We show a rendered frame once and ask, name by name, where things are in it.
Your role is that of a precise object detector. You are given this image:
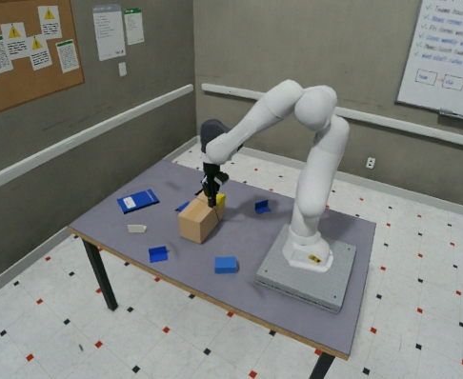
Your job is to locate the blue notebook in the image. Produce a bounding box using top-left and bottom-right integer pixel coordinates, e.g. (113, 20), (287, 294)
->
(116, 189), (160, 214)

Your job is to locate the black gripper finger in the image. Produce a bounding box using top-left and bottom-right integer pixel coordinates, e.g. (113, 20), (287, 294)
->
(212, 181), (220, 206)
(200, 176), (214, 208)

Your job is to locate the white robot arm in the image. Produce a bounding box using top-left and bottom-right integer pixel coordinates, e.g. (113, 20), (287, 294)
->
(199, 80), (350, 272)

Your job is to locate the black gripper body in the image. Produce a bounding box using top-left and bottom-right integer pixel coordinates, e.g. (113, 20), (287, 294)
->
(203, 162), (220, 183)

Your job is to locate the tan cardboard box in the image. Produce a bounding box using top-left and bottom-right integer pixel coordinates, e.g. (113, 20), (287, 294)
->
(178, 191), (225, 244)

